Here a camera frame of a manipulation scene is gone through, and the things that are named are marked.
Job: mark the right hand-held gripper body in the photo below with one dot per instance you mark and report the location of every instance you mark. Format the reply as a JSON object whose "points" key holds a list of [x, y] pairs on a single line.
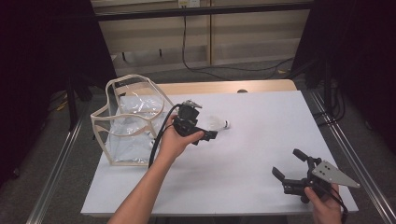
{"points": [[334, 177]]}

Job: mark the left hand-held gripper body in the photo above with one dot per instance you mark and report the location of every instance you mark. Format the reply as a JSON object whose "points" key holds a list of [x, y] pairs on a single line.
{"points": [[186, 121]]}

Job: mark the clear plastic bag beige trim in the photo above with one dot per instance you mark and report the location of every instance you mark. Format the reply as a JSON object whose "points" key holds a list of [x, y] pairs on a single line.
{"points": [[130, 149]]}

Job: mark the person's left hand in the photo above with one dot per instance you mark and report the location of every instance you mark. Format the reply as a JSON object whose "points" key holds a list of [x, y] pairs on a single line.
{"points": [[174, 144]]}

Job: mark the person's right hand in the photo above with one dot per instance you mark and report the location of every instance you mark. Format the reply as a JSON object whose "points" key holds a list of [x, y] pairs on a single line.
{"points": [[327, 208]]}

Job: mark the white table cover sheet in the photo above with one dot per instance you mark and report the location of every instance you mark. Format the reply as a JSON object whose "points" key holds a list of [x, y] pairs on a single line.
{"points": [[233, 180]]}

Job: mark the dark table grommet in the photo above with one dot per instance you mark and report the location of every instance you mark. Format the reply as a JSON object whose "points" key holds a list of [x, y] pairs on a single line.
{"points": [[242, 91]]}

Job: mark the black horizontal bar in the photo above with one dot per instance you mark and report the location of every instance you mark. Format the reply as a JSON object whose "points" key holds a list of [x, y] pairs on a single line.
{"points": [[202, 11]]}

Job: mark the black metal stand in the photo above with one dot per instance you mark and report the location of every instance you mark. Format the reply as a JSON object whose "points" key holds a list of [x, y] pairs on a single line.
{"points": [[72, 105]]}

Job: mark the black curtain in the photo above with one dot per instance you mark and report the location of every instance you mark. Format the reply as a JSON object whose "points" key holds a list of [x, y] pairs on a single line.
{"points": [[358, 46], [31, 62]]}

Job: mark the metal frame rail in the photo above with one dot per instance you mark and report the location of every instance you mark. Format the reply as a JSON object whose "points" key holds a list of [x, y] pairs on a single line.
{"points": [[353, 152], [53, 183]]}

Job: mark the white wall power outlet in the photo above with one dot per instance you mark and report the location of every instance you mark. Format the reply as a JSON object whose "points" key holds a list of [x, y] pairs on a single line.
{"points": [[188, 3]]}

